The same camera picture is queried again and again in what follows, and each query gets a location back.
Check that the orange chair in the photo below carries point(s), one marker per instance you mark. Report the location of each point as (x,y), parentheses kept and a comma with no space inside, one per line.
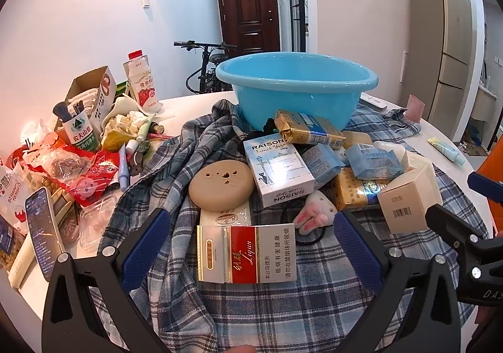
(493,164)

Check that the blue grey plaid shirt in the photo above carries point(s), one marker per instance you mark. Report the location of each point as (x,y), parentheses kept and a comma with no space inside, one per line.
(255,317)

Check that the yellow snack packet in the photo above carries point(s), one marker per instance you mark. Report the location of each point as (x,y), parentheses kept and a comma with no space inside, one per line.
(116,140)

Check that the black bicycle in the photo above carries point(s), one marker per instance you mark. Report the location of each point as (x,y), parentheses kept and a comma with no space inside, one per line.
(204,70)

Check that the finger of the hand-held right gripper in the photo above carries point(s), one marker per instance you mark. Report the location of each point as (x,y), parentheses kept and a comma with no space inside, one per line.
(487,183)
(452,223)

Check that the beige refrigerator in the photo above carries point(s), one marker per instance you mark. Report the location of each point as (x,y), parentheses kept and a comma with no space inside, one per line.
(444,42)

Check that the brown entrance door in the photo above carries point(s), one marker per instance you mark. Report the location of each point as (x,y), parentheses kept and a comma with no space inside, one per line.
(247,14)

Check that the red and white cigarette carton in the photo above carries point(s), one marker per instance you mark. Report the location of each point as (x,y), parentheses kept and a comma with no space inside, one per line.
(251,254)

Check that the cream plastic bar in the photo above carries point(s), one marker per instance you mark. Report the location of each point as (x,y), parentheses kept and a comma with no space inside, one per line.
(21,266)

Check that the white perforated plastic piece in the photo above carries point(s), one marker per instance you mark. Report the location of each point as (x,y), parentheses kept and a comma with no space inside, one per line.
(122,103)

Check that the tan round case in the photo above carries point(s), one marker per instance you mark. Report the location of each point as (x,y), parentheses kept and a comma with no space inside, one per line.
(220,188)

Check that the pink cup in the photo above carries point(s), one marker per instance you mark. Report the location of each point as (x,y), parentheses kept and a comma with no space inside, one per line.
(415,109)

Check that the clear plastic container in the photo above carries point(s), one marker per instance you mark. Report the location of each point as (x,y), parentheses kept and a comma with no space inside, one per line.
(96,223)

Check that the light blue pen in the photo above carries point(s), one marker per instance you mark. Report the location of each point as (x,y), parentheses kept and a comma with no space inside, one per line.
(123,168)

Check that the white red printed snack bag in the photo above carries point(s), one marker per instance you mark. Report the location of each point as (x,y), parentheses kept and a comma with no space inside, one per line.
(13,199)

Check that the white crumpled tissue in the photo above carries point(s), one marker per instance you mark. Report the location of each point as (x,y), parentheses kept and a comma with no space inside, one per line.
(131,123)

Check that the white wrapped snack packet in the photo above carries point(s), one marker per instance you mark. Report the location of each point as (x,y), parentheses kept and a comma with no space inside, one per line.
(228,216)

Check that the white wall box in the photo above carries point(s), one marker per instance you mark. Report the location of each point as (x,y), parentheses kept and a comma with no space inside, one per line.
(404,66)

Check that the white and blue cigarette carton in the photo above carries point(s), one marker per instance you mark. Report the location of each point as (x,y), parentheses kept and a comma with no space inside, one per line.
(275,168)

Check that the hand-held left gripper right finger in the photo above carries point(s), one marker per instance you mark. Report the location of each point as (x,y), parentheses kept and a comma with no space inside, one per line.
(357,250)

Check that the white soap bar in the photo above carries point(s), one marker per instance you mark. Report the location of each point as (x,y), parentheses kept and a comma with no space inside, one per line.
(395,150)

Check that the pale green cream tube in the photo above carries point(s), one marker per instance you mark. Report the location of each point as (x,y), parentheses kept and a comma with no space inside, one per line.
(446,149)

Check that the black hair scrunchie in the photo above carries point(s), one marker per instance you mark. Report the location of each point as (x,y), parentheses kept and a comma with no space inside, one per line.
(269,125)

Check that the open cardboard box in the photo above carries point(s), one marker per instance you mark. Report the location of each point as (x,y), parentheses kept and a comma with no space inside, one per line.
(104,93)

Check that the tan soap bar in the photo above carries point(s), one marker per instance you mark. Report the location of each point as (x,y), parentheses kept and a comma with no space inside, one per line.
(355,140)

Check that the white remote control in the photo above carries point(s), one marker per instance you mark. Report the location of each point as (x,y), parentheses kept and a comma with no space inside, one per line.
(373,100)

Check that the black makeup brush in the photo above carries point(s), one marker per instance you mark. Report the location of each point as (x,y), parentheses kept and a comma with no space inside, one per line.
(61,111)

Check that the black smartphone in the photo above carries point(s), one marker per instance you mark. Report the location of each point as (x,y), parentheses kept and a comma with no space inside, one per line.
(43,235)

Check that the light blue packet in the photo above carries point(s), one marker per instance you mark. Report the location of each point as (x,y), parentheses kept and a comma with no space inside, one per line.
(373,162)
(320,166)

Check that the blue plastic basin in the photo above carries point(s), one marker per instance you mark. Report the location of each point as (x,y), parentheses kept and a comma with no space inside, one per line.
(294,93)

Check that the pink and white milk bottle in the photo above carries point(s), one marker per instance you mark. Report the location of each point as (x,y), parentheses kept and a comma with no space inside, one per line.
(141,85)

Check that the gold and blue packet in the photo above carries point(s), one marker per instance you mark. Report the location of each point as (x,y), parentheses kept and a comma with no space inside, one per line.
(306,131)
(353,191)

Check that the light green tube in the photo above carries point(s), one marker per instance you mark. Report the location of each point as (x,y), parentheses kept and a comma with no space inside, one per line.
(143,131)

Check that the green label bottle holder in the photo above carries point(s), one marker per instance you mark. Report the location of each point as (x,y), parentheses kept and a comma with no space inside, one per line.
(82,132)

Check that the beige cardboard box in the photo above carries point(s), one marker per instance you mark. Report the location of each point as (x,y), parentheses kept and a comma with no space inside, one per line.
(408,199)

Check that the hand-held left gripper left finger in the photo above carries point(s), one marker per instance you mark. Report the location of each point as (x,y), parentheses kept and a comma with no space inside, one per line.
(147,247)

